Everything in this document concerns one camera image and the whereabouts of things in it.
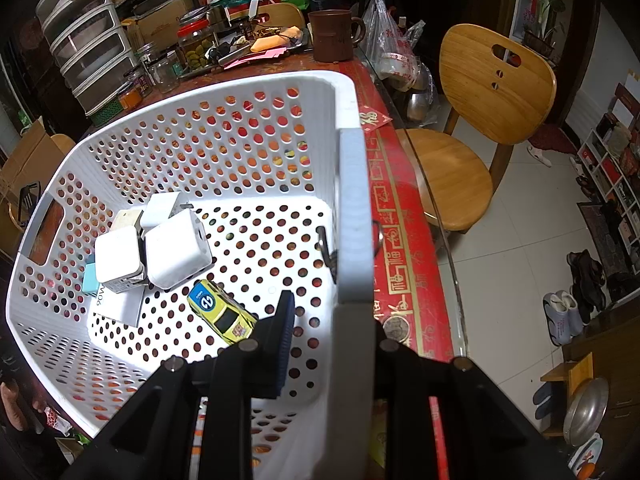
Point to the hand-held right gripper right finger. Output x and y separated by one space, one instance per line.
400 366

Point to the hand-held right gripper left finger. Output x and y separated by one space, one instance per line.
282 350

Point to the yellow toy car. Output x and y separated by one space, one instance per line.
222 315

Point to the large white charger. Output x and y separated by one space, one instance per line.
175 250

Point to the white box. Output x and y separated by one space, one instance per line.
117 307

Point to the white perforated plastic basket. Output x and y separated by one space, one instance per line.
250 170

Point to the white charger with straight prongs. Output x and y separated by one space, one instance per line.
160 210

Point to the white charger with folding prongs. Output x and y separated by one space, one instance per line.
117 255

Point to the teal charger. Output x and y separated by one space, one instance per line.
90 280

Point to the beige charger block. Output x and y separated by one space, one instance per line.
125 219

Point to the red orange printed tablecloth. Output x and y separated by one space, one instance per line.
397 240

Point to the blue slippers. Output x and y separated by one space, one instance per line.
545 397

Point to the grey slipper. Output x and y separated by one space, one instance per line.
554 319
571 310

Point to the wooden stool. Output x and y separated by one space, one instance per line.
575 372

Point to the metal basin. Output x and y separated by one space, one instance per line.
586 409

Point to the printed plate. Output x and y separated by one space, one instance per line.
586 455

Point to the black shoes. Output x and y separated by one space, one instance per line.
586 272

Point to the dark wooden cabinet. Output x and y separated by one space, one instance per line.
620 360

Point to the red envelope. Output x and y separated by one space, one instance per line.
376 120

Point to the white slipper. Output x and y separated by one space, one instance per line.
540 154

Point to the metal pot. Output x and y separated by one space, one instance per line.
421 100

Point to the red floor mat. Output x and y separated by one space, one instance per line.
552 139

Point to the white cube shelf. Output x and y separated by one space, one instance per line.
612 170

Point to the pink paper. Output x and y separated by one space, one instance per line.
250 57

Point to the small green basket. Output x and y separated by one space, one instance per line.
106 111

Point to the round-back wooden chair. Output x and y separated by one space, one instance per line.
500 85

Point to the small glass jar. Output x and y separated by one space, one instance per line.
165 72

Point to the orange packet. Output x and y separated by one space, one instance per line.
270 42

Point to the glass jar with red lid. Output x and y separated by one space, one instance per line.
196 45

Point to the brown ceramic mug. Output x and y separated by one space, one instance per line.
332 35

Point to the open cardboard box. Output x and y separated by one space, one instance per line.
25 160

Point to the clear plastic bag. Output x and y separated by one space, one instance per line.
395 40

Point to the plain wooden chair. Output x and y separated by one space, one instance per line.
282 12

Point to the printed cardboard box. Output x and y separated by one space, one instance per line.
160 21

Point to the plastic drawer unit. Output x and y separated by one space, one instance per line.
85 45

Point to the potted plant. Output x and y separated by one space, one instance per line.
550 10

